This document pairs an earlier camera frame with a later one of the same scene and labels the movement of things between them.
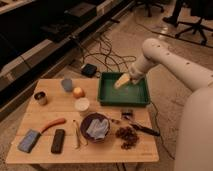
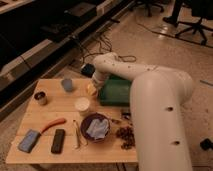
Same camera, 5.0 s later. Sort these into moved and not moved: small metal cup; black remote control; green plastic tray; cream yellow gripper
Moved: cream yellow gripper
Not moved: green plastic tray; small metal cup; black remote control
